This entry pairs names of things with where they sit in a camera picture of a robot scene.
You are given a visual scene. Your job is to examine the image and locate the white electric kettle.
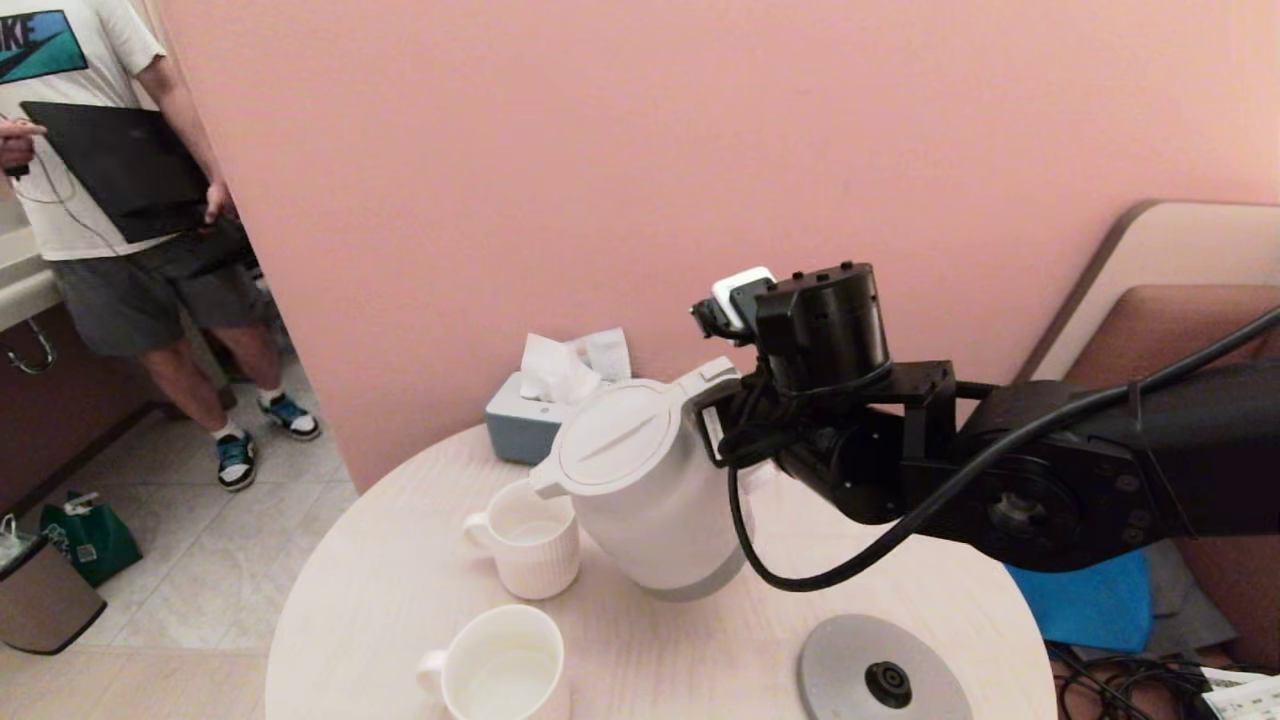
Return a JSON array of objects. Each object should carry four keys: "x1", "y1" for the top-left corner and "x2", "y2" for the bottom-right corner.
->
[{"x1": 527, "y1": 357, "x2": 776, "y2": 603}]

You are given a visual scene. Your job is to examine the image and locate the white-shirted person's left forearm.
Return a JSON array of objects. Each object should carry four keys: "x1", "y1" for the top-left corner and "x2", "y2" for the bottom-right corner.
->
[{"x1": 135, "y1": 55, "x2": 226, "y2": 193}]

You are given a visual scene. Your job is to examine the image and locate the white-shirted person's right hand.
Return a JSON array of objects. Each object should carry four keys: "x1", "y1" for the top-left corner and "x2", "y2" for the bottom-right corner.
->
[{"x1": 0, "y1": 118, "x2": 47, "y2": 173}]

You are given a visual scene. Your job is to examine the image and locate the white tissue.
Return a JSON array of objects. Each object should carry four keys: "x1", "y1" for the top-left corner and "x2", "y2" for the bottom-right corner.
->
[{"x1": 520, "y1": 333, "x2": 602, "y2": 406}]

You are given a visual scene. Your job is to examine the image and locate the grey-blue tissue box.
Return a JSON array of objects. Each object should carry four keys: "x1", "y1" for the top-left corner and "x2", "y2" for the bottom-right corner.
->
[{"x1": 486, "y1": 373, "x2": 563, "y2": 466}]

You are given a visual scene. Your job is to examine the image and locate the white ribbed mug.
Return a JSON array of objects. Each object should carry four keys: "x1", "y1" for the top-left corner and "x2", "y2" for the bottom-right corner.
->
[{"x1": 464, "y1": 478, "x2": 582, "y2": 601}]

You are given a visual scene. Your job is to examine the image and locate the grey round kettle base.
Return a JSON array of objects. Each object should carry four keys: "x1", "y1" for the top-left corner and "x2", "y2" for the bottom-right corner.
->
[{"x1": 798, "y1": 613, "x2": 973, "y2": 720}]

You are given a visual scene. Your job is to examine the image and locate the white smooth mug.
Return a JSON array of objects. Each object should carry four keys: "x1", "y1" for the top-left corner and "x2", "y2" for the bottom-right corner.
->
[{"x1": 418, "y1": 604, "x2": 573, "y2": 720}]

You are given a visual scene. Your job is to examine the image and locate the blue and black sneaker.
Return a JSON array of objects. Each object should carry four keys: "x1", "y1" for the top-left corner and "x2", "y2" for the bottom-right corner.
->
[
  {"x1": 215, "y1": 430, "x2": 258, "y2": 493},
  {"x1": 258, "y1": 393, "x2": 323, "y2": 442}
]

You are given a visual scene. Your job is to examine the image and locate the grey cushion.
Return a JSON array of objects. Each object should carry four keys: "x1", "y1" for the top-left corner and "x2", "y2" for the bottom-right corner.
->
[{"x1": 1140, "y1": 540, "x2": 1239, "y2": 658}]

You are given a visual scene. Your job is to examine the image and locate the white printed paper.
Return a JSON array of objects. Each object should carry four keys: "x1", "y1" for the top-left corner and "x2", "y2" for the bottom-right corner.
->
[{"x1": 1198, "y1": 670, "x2": 1280, "y2": 720}]

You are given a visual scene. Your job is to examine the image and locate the person in white t-shirt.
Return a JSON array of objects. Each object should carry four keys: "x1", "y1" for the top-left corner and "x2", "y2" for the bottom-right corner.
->
[{"x1": 0, "y1": 0, "x2": 323, "y2": 493}]

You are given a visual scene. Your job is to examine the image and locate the green shopping bag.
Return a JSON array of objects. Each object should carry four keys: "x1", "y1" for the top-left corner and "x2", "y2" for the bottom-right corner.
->
[{"x1": 40, "y1": 493, "x2": 144, "y2": 589}]

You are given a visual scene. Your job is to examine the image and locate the black laptop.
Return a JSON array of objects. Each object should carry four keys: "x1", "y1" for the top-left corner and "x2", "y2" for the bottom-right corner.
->
[{"x1": 20, "y1": 100, "x2": 219, "y2": 244}]

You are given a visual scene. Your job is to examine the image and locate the chrome drain pipe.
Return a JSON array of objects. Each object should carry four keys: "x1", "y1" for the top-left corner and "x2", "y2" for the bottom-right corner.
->
[{"x1": 0, "y1": 318, "x2": 57, "y2": 377}]

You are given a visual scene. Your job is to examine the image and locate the brown waste bin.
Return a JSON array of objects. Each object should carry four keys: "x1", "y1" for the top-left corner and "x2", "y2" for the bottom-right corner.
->
[{"x1": 0, "y1": 515, "x2": 108, "y2": 658}]

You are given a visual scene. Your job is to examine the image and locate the cream sink counter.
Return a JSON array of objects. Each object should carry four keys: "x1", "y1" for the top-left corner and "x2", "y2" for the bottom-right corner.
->
[{"x1": 0, "y1": 225, "x2": 66, "y2": 333}]

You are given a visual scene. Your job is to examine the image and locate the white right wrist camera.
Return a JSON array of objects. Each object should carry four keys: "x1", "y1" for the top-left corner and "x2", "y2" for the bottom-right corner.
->
[{"x1": 692, "y1": 267, "x2": 778, "y2": 346}]

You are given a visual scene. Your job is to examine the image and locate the tangled thin black cables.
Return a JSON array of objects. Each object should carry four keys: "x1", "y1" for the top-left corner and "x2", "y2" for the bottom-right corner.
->
[{"x1": 1045, "y1": 645, "x2": 1216, "y2": 720}]

